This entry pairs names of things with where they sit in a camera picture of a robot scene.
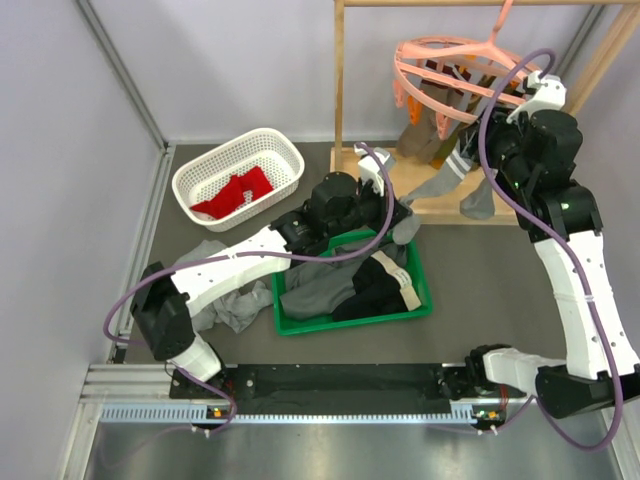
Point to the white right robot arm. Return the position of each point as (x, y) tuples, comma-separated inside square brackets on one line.
[(533, 156)]

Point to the beige sock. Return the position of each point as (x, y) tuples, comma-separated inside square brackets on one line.
[(421, 139)]

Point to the olive green socks pair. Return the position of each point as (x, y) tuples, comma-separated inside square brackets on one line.
[(447, 145)]

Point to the white perforated plastic basket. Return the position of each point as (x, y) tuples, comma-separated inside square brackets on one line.
[(203, 177)]

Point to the grey striped sock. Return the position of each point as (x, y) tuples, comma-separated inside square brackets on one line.
[(479, 205), (453, 171)]

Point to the pink round clip hanger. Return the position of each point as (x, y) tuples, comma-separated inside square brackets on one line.
[(450, 61)]

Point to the green plastic tray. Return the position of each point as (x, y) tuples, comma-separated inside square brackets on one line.
[(288, 326)]

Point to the grey crumpled cloth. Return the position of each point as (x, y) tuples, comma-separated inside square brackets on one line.
[(236, 309)]

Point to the black socks with label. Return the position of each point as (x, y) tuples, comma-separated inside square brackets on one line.
[(382, 287)]

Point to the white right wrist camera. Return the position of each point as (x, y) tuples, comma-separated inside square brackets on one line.
[(543, 93)]

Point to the red sock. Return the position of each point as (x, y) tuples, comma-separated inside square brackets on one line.
[(225, 202), (256, 182)]

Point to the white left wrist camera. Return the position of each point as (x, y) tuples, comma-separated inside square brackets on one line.
[(371, 167)]

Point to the grey clothes in tray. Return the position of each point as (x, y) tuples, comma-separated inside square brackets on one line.
[(316, 289)]

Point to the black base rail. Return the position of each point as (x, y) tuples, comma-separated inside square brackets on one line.
[(340, 389)]

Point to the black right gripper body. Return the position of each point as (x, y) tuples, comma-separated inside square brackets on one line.
[(503, 138)]

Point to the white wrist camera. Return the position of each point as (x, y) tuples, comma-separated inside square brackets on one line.
[(371, 167), (543, 93)]

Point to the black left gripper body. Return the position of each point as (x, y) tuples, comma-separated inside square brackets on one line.
[(376, 207)]

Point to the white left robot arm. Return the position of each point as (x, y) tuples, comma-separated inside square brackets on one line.
[(167, 298)]

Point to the pink clothes clip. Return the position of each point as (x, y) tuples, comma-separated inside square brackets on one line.
[(443, 125)]

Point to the wooden hanger rack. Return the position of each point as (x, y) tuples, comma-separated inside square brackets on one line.
[(445, 210)]

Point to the orange clothes clip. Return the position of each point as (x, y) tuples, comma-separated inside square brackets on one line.
[(414, 108)]

